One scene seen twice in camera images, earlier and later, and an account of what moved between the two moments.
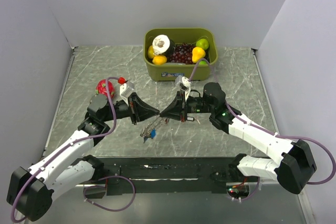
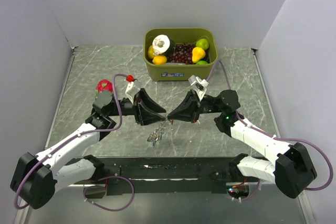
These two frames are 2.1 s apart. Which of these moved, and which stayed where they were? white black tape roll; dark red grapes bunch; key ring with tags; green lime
Moved: key ring with tags
Stayed: green lime; dark red grapes bunch; white black tape roll
